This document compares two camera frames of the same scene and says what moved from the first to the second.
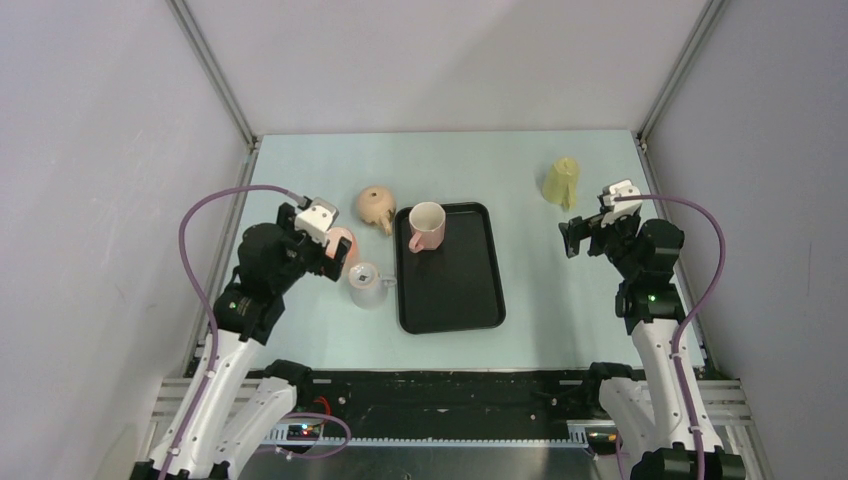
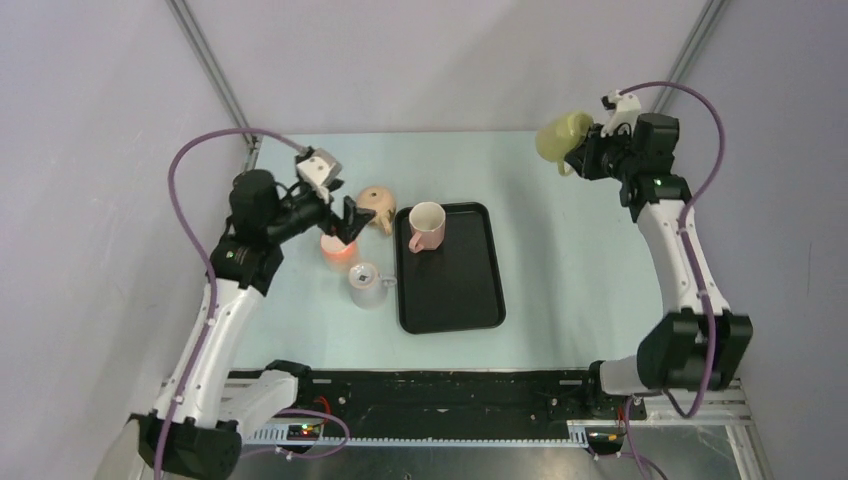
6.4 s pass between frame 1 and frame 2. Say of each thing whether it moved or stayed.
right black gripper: moved
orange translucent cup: stayed
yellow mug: moved
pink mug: stayed
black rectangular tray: stayed
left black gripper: moved
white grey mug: stayed
